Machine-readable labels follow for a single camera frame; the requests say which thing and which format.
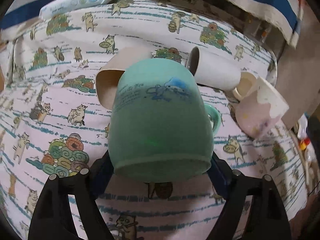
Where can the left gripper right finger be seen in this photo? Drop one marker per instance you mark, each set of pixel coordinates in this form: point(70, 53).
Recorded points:
point(267, 218)

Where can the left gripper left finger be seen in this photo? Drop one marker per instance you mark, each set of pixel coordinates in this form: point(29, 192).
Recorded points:
point(52, 217)

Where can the mint green mug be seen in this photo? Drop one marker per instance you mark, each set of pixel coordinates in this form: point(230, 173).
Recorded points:
point(161, 130)

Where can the pink and cream cup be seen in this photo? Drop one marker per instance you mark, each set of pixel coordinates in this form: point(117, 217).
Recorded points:
point(261, 108)

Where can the beige cardboard cup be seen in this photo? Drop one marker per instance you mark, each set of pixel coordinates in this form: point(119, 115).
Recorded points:
point(108, 77)

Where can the red yellow toy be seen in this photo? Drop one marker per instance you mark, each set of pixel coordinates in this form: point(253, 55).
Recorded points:
point(304, 143)

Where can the cartoon print bed sheet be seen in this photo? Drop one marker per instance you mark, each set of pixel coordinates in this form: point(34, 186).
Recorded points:
point(52, 121)

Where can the cream tumbler lid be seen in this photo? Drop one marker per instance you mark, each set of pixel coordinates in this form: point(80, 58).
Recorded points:
point(247, 80)

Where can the brown cardboard panel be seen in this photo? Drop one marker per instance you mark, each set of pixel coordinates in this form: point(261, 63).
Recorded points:
point(298, 71)

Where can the white cylindrical tumbler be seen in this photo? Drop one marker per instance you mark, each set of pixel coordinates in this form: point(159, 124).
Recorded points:
point(212, 70)

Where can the wet wipes pack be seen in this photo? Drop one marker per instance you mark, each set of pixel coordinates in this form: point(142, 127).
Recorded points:
point(57, 7)

